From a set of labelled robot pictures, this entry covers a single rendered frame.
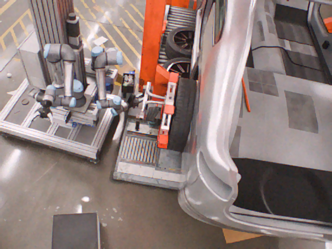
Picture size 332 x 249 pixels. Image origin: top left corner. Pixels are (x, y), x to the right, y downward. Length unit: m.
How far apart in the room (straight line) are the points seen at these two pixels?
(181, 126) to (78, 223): 1.23
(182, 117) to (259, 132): 0.71
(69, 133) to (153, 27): 1.48
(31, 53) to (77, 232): 1.60
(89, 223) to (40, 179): 0.90
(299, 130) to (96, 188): 2.09
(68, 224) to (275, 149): 1.92
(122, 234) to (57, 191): 0.82
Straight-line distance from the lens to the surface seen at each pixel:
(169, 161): 3.06
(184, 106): 2.30
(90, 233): 2.63
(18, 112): 3.59
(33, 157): 3.44
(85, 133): 3.24
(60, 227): 2.69
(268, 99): 2.78
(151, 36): 2.66
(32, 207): 3.18
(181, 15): 4.99
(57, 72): 2.44
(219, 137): 1.55
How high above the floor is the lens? 2.87
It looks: 53 degrees down
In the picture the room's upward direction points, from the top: 12 degrees clockwise
